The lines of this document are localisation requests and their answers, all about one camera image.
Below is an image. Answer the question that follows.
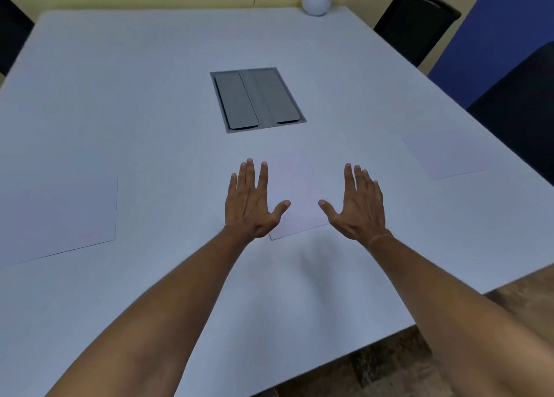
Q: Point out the person's left hand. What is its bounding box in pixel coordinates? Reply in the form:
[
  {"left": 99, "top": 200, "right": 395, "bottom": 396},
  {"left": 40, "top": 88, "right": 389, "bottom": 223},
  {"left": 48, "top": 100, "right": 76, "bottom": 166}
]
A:
[{"left": 224, "top": 159, "right": 291, "bottom": 239}]

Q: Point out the person's right hand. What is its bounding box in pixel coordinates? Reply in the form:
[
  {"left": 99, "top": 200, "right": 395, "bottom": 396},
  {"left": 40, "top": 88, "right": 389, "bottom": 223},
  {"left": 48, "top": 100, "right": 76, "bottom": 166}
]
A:
[{"left": 318, "top": 163, "right": 394, "bottom": 243}]

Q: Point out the person's left forearm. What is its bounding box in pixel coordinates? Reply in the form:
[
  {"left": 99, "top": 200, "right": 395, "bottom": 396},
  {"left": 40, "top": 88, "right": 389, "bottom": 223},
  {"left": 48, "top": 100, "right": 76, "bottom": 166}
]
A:
[{"left": 45, "top": 226, "right": 254, "bottom": 397}]

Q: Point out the person's right forearm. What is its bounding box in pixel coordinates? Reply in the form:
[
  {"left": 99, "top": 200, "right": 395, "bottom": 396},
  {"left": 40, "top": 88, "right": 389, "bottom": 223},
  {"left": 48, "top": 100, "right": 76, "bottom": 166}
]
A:
[{"left": 366, "top": 233, "right": 554, "bottom": 397}]

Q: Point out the white paper sheet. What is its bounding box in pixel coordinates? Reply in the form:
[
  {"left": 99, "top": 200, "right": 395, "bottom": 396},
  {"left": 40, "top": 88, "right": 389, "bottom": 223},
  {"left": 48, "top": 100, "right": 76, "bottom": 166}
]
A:
[
  {"left": 260, "top": 147, "right": 342, "bottom": 241},
  {"left": 402, "top": 129, "right": 492, "bottom": 180},
  {"left": 0, "top": 174, "right": 119, "bottom": 267}
]

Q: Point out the black mesh chair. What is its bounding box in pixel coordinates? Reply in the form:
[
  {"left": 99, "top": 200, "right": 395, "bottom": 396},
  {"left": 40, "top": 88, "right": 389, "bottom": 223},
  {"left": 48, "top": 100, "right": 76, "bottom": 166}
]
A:
[{"left": 373, "top": 0, "right": 462, "bottom": 68}]

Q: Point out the grey table cable box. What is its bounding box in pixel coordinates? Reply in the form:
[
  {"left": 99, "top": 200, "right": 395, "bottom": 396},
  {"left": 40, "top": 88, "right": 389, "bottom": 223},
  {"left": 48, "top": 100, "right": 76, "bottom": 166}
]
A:
[{"left": 210, "top": 67, "right": 307, "bottom": 134}]

